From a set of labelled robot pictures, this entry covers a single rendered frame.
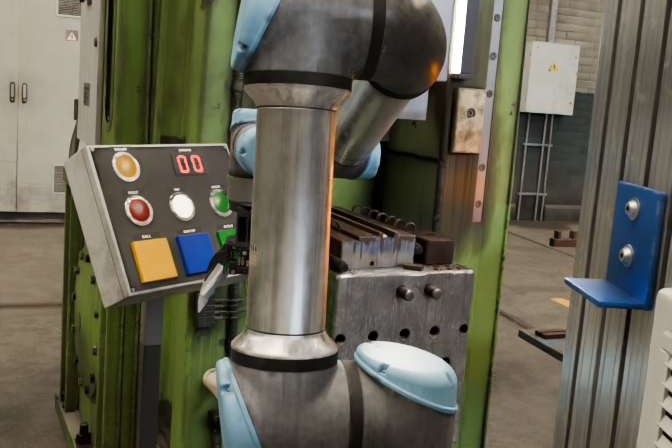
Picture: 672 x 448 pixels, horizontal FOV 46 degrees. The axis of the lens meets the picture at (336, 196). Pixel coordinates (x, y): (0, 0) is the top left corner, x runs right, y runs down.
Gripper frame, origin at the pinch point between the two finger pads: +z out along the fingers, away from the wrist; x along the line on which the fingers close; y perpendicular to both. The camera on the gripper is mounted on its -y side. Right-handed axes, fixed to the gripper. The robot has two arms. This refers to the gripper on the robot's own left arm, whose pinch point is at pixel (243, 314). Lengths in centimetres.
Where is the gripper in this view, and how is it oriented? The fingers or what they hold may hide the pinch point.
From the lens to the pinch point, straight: 140.3
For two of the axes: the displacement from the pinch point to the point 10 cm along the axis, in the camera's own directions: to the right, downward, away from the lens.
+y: 0.7, 1.4, -9.9
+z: -0.7, 9.9, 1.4
